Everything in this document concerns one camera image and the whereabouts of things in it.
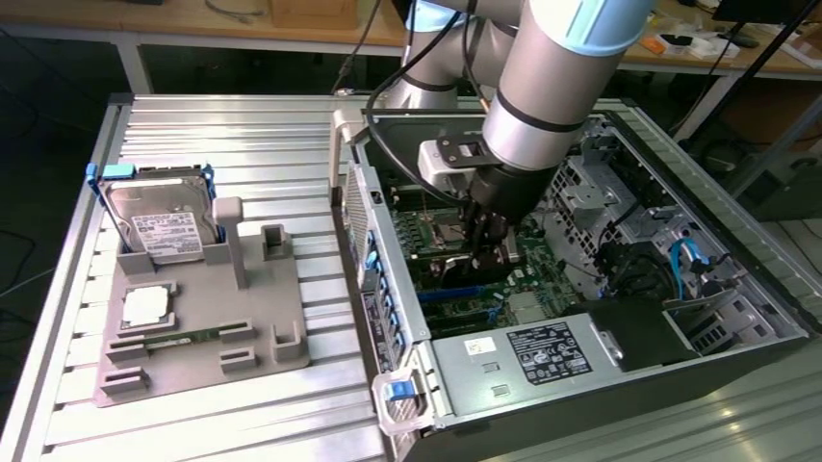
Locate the black device on floor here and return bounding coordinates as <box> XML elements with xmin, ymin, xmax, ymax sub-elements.
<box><xmin>737</xmin><ymin>153</ymin><xmax>822</xmax><ymax>222</ymax></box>

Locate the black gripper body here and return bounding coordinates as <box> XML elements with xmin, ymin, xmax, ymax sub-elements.
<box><xmin>465</xmin><ymin>162</ymin><xmax>556</xmax><ymax>226</ymax></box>

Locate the orange and white desk item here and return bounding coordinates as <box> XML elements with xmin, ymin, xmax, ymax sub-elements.
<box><xmin>638</xmin><ymin>32</ymin><xmax>736</xmax><ymax>60</ymax></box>

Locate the silver drive cage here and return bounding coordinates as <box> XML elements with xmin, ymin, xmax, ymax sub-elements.
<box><xmin>542</xmin><ymin>153</ymin><xmax>682</xmax><ymax>251</ymax></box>

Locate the blue expansion slot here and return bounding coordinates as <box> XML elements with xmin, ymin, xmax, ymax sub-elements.
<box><xmin>417</xmin><ymin>285</ymin><xmax>489</xmax><ymax>303</ymax></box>

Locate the black plastic shroud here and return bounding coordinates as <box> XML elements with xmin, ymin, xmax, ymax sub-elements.
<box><xmin>568</xmin><ymin>297</ymin><xmax>702</xmax><ymax>372</ymax></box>

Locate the black wire bundle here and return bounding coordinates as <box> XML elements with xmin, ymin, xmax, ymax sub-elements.
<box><xmin>594</xmin><ymin>240</ymin><xmax>676</xmax><ymax>300</ymax></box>

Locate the silver chipset heatsink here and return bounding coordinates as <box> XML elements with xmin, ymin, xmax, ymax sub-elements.
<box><xmin>506</xmin><ymin>293</ymin><xmax>549</xmax><ymax>324</ymax></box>

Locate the blue data wire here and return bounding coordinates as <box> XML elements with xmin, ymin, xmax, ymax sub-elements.
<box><xmin>669</xmin><ymin>238</ymin><xmax>702</xmax><ymax>300</ymax></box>

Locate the thick black gripper cable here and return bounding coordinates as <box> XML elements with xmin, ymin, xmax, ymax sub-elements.
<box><xmin>460</xmin><ymin>18</ymin><xmax>494</xmax><ymax>115</ymax></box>

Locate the CPU socket with open cover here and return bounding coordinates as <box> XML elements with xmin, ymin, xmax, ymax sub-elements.
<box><xmin>428</xmin><ymin>210</ymin><xmax>478</xmax><ymax>247</ymax></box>

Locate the silver CPU chip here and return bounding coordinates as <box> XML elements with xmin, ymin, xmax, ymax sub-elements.
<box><xmin>121</xmin><ymin>287</ymin><xmax>177</xmax><ymax>326</ymax></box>

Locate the hard disk with blue carrier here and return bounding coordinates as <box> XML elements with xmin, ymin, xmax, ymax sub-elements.
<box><xmin>86</xmin><ymin>162</ymin><xmax>226</xmax><ymax>267</ymax></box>

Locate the wooden desk with clutter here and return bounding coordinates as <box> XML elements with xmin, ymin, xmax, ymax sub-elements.
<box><xmin>616</xmin><ymin>0</ymin><xmax>822</xmax><ymax>141</ymax></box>

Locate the black RAM slot bank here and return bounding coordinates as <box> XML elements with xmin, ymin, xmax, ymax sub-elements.
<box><xmin>389</xmin><ymin>185</ymin><xmax>468</xmax><ymax>210</ymax></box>

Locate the black expansion slot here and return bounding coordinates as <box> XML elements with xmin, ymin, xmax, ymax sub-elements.
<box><xmin>428</xmin><ymin>311</ymin><xmax>497</xmax><ymax>338</ymax></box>

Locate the open black PC case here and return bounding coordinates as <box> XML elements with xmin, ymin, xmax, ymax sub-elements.
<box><xmin>329</xmin><ymin>108</ymin><xmax>822</xmax><ymax>462</ymax></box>

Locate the thick black camera cable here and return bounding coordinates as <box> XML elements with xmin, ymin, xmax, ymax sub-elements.
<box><xmin>364</xmin><ymin>0</ymin><xmax>481</xmax><ymax>206</ymax></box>

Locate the black monitor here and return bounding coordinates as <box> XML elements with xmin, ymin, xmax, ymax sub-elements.
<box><xmin>712</xmin><ymin>0</ymin><xmax>822</xmax><ymax>25</ymax></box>

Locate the wooden desk with white frame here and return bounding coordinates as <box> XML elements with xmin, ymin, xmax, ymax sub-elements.
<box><xmin>0</xmin><ymin>0</ymin><xmax>413</xmax><ymax>95</ymax></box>

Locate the grey power supply unit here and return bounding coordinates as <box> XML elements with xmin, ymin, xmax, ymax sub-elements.
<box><xmin>429</xmin><ymin>315</ymin><xmax>629</xmax><ymax>429</ymax></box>

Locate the grey parts rack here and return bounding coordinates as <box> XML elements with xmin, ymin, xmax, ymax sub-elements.
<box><xmin>94</xmin><ymin>194</ymin><xmax>316</xmax><ymax>409</ymax></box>

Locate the black slanted stand pole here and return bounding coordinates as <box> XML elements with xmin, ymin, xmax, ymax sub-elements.
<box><xmin>668</xmin><ymin>0</ymin><xmax>822</xmax><ymax>141</ymax></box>

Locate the green RAM stick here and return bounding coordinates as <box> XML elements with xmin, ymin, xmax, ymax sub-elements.
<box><xmin>142</xmin><ymin>327</ymin><xmax>223</xmax><ymax>348</ymax></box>

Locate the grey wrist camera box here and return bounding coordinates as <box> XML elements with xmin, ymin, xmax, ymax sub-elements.
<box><xmin>417</xmin><ymin>137</ymin><xmax>494</xmax><ymax>198</ymax></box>

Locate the green motherboard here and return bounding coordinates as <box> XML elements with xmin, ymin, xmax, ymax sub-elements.
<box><xmin>385</xmin><ymin>185</ymin><xmax>605</xmax><ymax>338</ymax></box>

